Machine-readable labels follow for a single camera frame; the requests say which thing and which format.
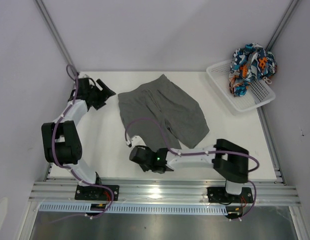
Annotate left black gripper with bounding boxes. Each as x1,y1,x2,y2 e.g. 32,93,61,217
88,79,116,111

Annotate grey shorts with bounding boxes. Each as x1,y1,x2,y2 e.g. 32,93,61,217
118,74,210,152

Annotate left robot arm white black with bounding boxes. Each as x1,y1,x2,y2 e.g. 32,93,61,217
41,77,116,200

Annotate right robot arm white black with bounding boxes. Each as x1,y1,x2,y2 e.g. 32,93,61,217
129,139,249,202

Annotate colourful patterned shorts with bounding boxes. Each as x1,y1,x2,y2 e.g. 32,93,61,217
228,42,277,97

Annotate white plastic basket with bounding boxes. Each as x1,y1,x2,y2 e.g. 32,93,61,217
206,59,276,116

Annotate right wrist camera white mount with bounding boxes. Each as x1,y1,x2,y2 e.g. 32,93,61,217
126,135,146,148

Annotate aluminium mounting rail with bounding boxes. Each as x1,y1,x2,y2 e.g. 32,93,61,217
28,178,301,206

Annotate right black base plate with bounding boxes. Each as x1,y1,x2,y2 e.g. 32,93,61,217
206,186,254,205

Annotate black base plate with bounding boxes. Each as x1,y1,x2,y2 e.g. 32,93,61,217
206,186,254,205
74,185,112,201

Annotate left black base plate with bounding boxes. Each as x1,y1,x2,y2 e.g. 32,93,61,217
74,185,112,201

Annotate white slotted cable duct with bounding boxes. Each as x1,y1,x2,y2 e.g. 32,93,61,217
38,202,227,216

